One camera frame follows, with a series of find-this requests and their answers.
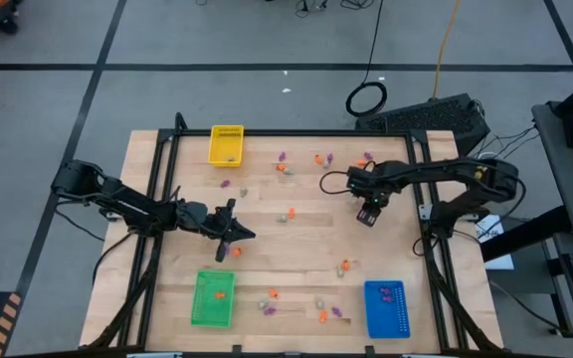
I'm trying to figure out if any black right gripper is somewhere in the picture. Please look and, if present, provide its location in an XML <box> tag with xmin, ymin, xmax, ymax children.
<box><xmin>346</xmin><ymin>163</ymin><xmax>392</xmax><ymax>229</ymax></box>

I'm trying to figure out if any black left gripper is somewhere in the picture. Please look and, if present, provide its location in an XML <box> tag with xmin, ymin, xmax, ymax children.
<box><xmin>176</xmin><ymin>198</ymin><xmax>257</xmax><ymax>263</ymax></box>

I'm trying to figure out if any green plastic basket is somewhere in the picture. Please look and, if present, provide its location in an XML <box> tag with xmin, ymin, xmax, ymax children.
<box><xmin>189</xmin><ymin>269</ymin><xmax>237</xmax><ymax>329</ymax></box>

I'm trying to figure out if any yellow plastic basket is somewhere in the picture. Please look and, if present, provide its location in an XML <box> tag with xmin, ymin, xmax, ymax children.
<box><xmin>207</xmin><ymin>124</ymin><xmax>246</xmax><ymax>168</ymax></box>

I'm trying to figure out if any black mesh computer tower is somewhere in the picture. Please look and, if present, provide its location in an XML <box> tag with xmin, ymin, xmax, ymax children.
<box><xmin>354</xmin><ymin>92</ymin><xmax>491</xmax><ymax>158</ymax></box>

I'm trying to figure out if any blue plastic basket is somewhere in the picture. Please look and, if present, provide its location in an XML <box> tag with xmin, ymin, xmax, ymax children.
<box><xmin>363</xmin><ymin>279</ymin><xmax>412</xmax><ymax>340</ymax></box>

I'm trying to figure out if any white paper sheet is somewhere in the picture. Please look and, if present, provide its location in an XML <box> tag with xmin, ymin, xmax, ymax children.
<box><xmin>475</xmin><ymin>213</ymin><xmax>515</xmax><ymax>271</ymax></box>

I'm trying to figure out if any grey side table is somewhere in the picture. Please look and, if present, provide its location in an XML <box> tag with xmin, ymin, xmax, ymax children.
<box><xmin>479</xmin><ymin>101</ymin><xmax>573</xmax><ymax>264</ymax></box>

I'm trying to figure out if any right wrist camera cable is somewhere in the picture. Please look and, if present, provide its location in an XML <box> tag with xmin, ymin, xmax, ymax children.
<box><xmin>318</xmin><ymin>170</ymin><xmax>352</xmax><ymax>196</ymax></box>

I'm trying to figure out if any black hanging cable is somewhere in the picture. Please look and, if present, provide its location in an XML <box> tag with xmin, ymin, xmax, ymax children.
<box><xmin>344</xmin><ymin>0</ymin><xmax>389</xmax><ymax>118</ymax></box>

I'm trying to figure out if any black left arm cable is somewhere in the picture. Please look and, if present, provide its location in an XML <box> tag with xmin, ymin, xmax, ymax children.
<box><xmin>54</xmin><ymin>206</ymin><xmax>136</xmax><ymax>287</ymax></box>

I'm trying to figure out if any yellow hanging extension cable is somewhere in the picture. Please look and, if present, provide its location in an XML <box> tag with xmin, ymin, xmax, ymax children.
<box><xmin>432</xmin><ymin>0</ymin><xmax>464</xmax><ymax>99</ymax></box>

